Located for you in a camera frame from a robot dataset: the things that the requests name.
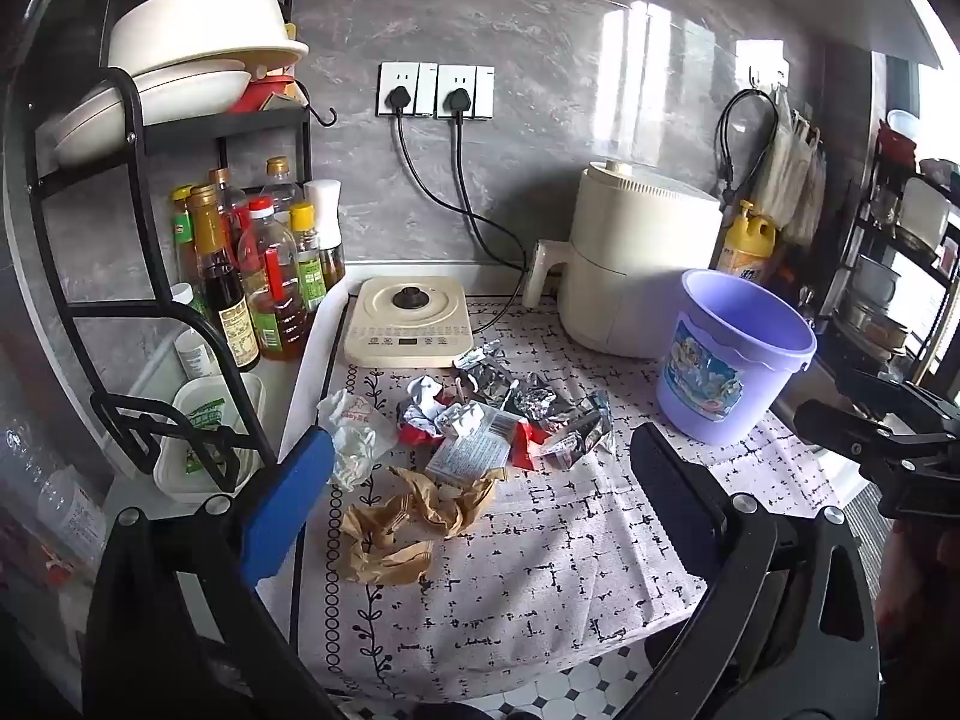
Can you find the yellow detergent bottle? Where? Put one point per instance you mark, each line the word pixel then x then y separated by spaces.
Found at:
pixel 750 247

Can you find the red cap oil bottle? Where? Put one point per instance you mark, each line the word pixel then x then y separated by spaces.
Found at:
pixel 274 277

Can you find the purple plastic bucket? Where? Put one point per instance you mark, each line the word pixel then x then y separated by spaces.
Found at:
pixel 750 315

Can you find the green label sauce bottle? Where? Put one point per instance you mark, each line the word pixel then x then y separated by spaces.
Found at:
pixel 182 232

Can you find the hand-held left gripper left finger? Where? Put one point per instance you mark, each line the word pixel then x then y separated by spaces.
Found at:
pixel 289 502

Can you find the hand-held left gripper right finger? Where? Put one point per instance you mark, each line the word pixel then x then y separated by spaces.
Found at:
pixel 675 495

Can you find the red cloth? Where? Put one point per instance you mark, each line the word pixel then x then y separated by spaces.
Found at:
pixel 896 146

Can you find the clear plastic bottle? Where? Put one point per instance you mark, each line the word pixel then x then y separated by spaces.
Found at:
pixel 67 510

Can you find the black dish rack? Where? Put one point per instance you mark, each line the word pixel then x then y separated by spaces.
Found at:
pixel 862 225

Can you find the black storage rack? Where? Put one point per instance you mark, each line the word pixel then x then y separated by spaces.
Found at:
pixel 135 127

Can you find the red white wrapper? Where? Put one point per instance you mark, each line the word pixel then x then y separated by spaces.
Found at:
pixel 420 405

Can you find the steel steamer pot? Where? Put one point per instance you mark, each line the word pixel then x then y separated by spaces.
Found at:
pixel 870 326

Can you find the clear bottle gold cap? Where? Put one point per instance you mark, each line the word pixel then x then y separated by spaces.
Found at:
pixel 279 184

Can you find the white square plate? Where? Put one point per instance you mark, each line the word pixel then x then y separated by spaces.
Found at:
pixel 924 210

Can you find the white air fryer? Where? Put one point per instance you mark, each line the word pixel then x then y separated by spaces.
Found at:
pixel 630 270

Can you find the hanging plastic cutlery bag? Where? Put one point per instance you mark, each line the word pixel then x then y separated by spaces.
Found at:
pixel 780 165
pixel 810 180

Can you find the small white bowl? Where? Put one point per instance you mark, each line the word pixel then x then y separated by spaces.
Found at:
pixel 904 121

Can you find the adhesive wall hook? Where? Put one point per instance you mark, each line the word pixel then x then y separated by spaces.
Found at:
pixel 761 67

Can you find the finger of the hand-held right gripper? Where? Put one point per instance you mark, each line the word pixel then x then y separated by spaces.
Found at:
pixel 840 427
pixel 900 397

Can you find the person's right hand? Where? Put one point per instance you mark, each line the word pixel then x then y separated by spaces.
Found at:
pixel 919 600

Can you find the large silver foil packet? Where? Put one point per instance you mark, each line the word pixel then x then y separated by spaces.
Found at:
pixel 581 435

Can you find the crumpled brown paper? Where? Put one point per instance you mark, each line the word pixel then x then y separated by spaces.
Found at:
pixel 379 547
pixel 442 499

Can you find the white black patterned table mat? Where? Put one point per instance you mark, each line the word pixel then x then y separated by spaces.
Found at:
pixel 525 555

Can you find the crumpled white plastic wrapper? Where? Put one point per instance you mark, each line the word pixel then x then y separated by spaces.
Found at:
pixel 352 427

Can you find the silver foil wrapper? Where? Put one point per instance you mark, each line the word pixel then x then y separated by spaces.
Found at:
pixel 487 375
pixel 544 397

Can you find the red box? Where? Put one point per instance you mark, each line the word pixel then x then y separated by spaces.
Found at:
pixel 262 94

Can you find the large white bowl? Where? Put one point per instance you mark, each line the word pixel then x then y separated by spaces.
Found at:
pixel 202 22

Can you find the white seasoning bottle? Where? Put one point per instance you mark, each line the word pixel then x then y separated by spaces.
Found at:
pixel 326 217

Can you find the white container green label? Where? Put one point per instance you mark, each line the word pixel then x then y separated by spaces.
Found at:
pixel 202 435

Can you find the blue white paper box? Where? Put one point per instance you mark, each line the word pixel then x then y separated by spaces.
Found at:
pixel 472 454

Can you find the cream induction cooker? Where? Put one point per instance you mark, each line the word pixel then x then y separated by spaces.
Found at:
pixel 405 330

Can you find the white wall socket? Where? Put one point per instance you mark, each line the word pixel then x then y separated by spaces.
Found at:
pixel 409 79
pixel 480 90

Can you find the yellow cap seasoning bottle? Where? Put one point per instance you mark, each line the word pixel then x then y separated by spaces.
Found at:
pixel 307 255

